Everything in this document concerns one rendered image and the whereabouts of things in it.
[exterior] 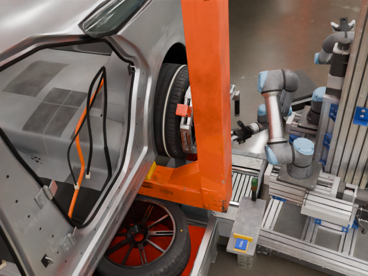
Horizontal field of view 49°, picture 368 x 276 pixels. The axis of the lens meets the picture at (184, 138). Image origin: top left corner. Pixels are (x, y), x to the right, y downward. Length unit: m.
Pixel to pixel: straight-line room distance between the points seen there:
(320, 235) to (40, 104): 2.13
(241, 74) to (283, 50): 0.69
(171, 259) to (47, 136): 1.11
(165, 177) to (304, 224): 1.05
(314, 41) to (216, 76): 3.44
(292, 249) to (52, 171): 1.67
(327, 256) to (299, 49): 2.85
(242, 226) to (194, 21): 1.43
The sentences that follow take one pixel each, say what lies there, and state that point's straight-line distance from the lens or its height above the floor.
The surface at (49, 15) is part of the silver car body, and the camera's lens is 1.89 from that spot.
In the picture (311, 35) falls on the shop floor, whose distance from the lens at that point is 5.36.
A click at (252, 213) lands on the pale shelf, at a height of 0.45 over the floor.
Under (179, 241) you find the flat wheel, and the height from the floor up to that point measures 0.50.
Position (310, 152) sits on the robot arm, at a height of 1.02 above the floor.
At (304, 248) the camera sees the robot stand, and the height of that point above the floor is 0.23.
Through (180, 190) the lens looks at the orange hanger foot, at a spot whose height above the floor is 0.66.
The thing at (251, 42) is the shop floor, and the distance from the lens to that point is 5.19.
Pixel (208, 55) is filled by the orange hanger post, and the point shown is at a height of 1.71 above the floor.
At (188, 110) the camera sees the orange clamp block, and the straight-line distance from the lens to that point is 2.48.
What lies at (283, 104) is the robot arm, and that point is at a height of 1.04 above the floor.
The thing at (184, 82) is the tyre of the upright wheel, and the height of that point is 1.16.
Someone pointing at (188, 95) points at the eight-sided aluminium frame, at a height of 1.11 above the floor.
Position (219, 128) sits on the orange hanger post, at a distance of 2.09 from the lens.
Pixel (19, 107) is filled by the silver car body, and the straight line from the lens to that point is 3.02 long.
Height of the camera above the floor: 2.70
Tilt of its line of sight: 44 degrees down
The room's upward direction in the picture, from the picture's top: 8 degrees counter-clockwise
